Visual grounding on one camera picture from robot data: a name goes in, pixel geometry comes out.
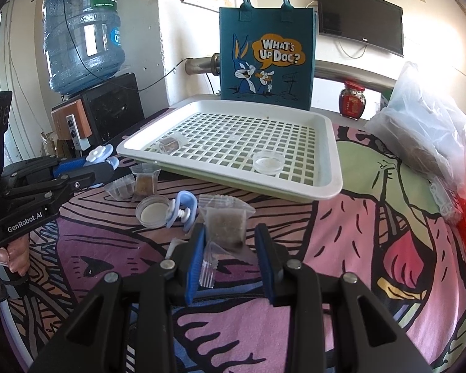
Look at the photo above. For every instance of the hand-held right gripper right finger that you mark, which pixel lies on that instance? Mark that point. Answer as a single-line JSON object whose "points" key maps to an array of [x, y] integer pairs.
{"points": [[266, 268]]}

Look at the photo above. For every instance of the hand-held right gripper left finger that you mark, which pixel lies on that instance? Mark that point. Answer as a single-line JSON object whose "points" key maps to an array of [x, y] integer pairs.
{"points": [[196, 264]]}

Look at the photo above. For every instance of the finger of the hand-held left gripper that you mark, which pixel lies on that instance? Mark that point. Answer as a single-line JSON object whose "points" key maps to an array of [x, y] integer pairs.
{"points": [[77, 184], [70, 167]]}

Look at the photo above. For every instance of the clear packet of brown snack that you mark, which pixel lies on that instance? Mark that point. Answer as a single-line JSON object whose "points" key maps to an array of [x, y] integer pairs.
{"points": [[145, 184], [121, 189], [209, 266], [170, 144], [223, 225]]}

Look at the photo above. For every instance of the blue clip with white flower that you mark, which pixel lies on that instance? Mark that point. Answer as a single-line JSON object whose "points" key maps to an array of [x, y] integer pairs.
{"points": [[98, 154], [186, 198]]}

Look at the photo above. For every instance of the round clear plastic dish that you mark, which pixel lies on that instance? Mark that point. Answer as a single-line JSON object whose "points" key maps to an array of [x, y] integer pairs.
{"points": [[153, 213], [268, 162]]}

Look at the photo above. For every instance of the white slotted plastic tray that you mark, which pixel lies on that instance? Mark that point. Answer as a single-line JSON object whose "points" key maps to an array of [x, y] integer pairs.
{"points": [[328, 155]]}

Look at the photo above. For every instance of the person's left hand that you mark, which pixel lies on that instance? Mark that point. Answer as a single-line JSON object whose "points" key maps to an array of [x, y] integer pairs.
{"points": [[7, 258]]}

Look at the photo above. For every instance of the cardboard box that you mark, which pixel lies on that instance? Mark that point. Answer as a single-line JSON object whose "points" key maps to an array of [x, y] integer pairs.
{"points": [[54, 145]]}

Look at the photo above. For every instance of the wooden speaker box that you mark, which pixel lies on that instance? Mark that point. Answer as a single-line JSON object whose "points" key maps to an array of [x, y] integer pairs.
{"points": [[64, 122]]}

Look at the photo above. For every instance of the black water dispenser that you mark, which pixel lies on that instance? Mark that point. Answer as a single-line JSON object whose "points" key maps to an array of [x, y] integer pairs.
{"points": [[112, 112]]}

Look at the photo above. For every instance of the light green under tray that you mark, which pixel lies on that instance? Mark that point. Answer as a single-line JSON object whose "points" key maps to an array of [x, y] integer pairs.
{"points": [[237, 185]]}

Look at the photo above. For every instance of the blue water jug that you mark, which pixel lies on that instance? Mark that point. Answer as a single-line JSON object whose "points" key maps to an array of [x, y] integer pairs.
{"points": [[73, 46]]}

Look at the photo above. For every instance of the red lidded glass jar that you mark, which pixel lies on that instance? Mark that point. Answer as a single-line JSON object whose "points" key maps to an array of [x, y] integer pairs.
{"points": [[352, 103]]}

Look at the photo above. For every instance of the small clear plastic packets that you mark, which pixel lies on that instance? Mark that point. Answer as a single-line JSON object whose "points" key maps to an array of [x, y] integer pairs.
{"points": [[444, 202]]}

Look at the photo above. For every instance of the green and white carton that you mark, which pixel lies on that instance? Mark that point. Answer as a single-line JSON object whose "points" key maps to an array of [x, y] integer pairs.
{"points": [[386, 101]]}

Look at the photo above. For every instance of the clear plastic bag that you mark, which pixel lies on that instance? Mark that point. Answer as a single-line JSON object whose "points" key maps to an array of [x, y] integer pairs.
{"points": [[423, 132]]}

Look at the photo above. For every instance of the teal cartoon tote bag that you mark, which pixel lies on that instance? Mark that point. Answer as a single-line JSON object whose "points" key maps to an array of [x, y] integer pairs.
{"points": [[287, 39]]}

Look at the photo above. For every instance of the metal pipe rail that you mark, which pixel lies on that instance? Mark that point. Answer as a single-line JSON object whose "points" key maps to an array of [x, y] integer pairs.
{"points": [[202, 65]]}

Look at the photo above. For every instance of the black wall monitor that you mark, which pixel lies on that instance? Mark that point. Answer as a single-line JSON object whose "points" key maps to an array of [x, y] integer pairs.
{"points": [[357, 19]]}

